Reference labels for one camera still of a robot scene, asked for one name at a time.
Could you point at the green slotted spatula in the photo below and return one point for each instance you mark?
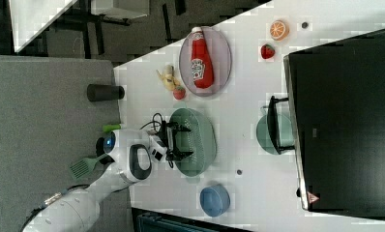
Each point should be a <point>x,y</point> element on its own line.
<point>85,166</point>

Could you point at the green marker handle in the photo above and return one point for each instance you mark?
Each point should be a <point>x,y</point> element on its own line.
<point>108,128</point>

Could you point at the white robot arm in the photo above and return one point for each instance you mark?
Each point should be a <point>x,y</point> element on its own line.
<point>76,209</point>

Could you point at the green plastic strainer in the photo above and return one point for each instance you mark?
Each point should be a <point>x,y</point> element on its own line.
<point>199,141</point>

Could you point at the black utensil holder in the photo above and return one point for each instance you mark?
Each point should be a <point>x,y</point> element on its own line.
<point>100,151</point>

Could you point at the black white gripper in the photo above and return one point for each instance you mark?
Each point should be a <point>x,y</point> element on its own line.
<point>160,147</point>

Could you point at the red plush ketchup bottle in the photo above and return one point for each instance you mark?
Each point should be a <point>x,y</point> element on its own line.
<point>201,63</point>

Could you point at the grey table panel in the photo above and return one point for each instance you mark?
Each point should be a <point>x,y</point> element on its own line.
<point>46,124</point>

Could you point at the red toy strawberry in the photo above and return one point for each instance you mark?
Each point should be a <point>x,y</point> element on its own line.
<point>179,93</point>
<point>267,51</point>

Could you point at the yellow toy banana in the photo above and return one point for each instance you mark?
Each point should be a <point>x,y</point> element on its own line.
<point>170,82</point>

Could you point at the grey round plate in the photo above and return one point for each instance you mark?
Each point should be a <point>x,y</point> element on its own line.
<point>220,55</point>

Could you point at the black toaster oven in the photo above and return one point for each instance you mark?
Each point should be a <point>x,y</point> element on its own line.
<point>336,99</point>

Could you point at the black cylinder cup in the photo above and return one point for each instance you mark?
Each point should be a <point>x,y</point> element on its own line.
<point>101,93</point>

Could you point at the orange slice toy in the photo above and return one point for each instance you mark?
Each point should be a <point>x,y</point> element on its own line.
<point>279,30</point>

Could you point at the blue bowl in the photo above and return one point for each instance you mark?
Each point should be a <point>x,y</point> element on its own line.
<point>214,200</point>

